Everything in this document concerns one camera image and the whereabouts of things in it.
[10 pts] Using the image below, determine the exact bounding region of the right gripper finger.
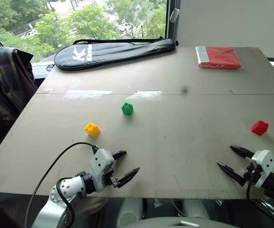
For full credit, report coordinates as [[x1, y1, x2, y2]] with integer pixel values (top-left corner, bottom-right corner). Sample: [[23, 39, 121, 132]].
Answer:
[[216, 161, 245, 184], [229, 145, 255, 158]]

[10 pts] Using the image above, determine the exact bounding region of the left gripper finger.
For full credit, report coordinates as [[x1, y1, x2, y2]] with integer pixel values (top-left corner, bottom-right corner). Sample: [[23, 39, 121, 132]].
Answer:
[[112, 150, 128, 162], [117, 167, 141, 189]]

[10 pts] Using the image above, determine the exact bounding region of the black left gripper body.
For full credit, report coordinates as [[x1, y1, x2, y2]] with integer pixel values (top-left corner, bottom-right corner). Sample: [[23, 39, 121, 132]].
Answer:
[[102, 167, 123, 190]]

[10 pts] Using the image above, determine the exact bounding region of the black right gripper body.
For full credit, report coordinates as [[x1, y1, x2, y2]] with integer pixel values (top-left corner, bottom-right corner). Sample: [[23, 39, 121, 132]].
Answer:
[[239, 161, 263, 188]]

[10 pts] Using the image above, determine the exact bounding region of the red toy brick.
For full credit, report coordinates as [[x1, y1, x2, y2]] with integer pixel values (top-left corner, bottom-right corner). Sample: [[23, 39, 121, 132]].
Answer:
[[251, 120, 269, 136]]

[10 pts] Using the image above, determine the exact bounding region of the white rounded robot leg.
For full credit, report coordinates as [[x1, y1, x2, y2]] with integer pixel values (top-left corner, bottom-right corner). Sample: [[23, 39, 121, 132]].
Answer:
[[182, 199, 210, 220], [118, 198, 144, 224]]

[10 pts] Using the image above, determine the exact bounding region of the yellow toy brick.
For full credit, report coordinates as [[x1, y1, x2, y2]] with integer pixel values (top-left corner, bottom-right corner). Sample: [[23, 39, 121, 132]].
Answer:
[[84, 122, 101, 138]]

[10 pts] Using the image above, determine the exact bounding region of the green toy brick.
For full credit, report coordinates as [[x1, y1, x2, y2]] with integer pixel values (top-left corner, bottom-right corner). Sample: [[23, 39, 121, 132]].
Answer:
[[121, 102, 134, 116]]

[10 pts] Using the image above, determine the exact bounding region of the red packet with silver strip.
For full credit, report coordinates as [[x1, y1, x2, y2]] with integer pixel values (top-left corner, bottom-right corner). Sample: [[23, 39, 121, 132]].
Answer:
[[195, 46, 242, 70]]

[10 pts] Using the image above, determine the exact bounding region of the black racket bag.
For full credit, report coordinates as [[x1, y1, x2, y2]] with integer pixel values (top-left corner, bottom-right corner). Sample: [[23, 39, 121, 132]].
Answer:
[[54, 36, 179, 72]]

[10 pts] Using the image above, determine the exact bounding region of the black chair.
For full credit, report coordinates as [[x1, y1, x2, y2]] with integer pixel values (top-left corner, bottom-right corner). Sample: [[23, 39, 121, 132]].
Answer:
[[13, 48, 35, 80]]

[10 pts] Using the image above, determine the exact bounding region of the plaid jacket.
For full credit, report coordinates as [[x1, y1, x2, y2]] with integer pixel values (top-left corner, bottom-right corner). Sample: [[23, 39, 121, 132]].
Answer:
[[0, 46, 38, 126]]

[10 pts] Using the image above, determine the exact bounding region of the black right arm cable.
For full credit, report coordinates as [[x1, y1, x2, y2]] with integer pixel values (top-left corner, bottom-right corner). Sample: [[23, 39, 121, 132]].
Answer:
[[246, 182, 274, 228]]

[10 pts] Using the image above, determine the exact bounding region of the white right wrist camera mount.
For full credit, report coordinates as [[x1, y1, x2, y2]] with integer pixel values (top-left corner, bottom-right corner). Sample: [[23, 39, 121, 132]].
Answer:
[[251, 149, 274, 189]]

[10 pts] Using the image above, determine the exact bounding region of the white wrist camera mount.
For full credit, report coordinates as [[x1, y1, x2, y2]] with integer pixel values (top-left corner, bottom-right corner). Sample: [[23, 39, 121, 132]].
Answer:
[[88, 149, 115, 192], [251, 149, 274, 189]]

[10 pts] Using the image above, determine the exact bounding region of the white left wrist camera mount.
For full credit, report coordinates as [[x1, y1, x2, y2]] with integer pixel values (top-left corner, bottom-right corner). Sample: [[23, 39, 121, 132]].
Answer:
[[88, 149, 115, 192]]

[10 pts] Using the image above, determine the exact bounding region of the white blind cord pull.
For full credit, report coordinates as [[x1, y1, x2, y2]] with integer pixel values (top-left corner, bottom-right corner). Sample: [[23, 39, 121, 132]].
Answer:
[[170, 8, 180, 23]]

